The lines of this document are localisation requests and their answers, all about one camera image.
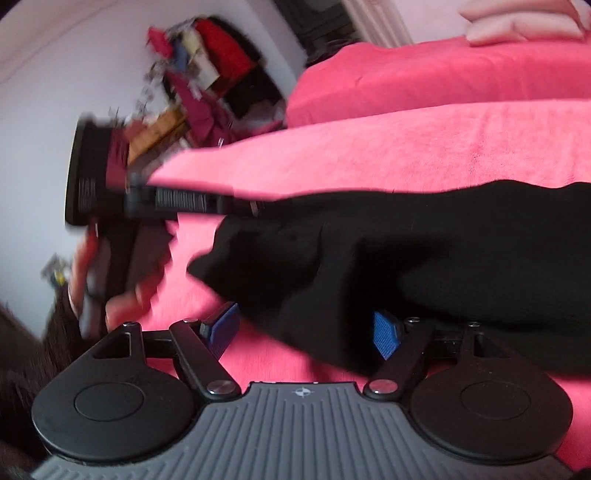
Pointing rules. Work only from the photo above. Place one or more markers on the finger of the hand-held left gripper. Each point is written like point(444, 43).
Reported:
point(184, 201)

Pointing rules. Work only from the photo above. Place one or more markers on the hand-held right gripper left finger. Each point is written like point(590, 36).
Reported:
point(221, 328)

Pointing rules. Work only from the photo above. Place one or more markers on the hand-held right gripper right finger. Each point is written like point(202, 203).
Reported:
point(386, 333)

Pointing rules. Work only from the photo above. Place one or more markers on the black knit pants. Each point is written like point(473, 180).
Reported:
point(415, 258)

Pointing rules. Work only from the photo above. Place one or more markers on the person's left hand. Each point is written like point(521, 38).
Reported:
point(121, 310)

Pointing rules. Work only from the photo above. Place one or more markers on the pile of mixed clothes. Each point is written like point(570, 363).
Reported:
point(203, 83)

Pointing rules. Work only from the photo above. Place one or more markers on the dark brown cloth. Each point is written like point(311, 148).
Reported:
point(32, 369)

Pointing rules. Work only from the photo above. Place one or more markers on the dark window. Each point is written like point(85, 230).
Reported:
point(318, 23)

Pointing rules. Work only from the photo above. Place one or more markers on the pink bed sheet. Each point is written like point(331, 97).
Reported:
point(415, 74)

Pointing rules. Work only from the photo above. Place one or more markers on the patterned pink curtain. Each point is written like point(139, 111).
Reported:
point(378, 21)

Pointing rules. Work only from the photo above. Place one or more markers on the pale pink folded quilt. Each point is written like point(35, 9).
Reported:
point(521, 23)

